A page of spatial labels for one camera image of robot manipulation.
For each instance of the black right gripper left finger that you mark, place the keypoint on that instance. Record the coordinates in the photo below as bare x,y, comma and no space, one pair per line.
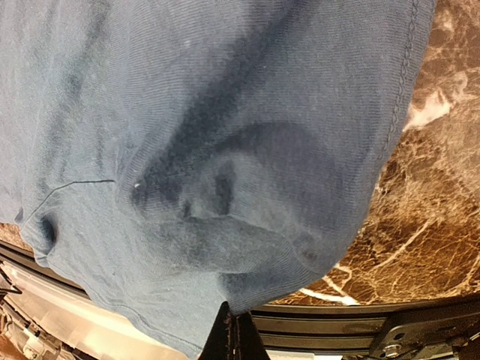
221,341

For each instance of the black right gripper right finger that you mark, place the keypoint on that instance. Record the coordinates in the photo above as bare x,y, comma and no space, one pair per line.
249,345

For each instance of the dark blue garment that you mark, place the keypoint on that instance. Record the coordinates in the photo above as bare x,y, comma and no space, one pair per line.
172,156

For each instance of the black curved front rail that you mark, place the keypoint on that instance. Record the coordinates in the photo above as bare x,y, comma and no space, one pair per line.
397,299

